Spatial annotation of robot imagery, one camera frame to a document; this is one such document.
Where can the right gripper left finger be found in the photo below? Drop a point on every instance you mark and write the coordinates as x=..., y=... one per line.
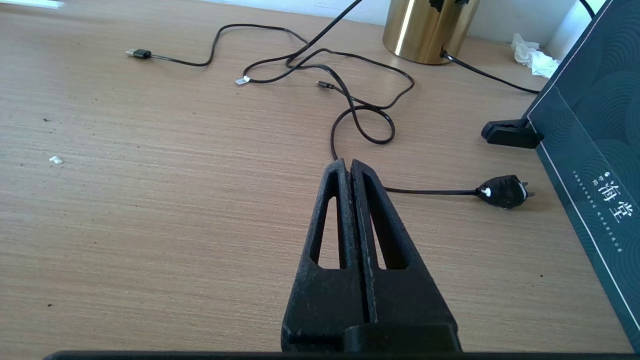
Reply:
x=320, y=300

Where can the crumpled white tissue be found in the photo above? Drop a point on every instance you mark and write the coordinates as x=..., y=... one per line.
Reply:
x=532, y=57

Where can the dark picture frame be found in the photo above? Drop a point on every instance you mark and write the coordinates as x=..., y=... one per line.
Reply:
x=600, y=125

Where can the brass desk lamp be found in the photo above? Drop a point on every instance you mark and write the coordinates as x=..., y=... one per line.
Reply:
x=425, y=30

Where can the white router with antennas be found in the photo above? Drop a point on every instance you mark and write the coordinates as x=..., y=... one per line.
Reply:
x=30, y=3

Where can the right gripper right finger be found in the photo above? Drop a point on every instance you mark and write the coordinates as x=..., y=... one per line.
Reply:
x=405, y=300

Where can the small white scrap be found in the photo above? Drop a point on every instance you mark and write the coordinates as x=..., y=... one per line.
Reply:
x=56, y=160

